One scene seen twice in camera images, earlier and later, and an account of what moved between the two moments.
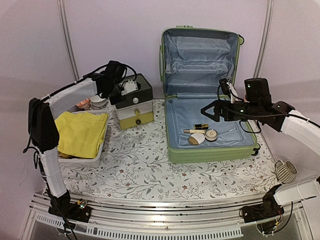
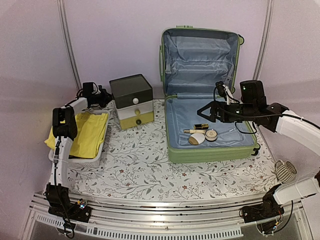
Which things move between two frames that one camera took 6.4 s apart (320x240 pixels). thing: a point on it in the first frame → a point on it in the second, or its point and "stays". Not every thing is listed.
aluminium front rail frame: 119,219 stays
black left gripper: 114,101 → 108,97
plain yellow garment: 81,134 stays
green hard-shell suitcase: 193,61 stays
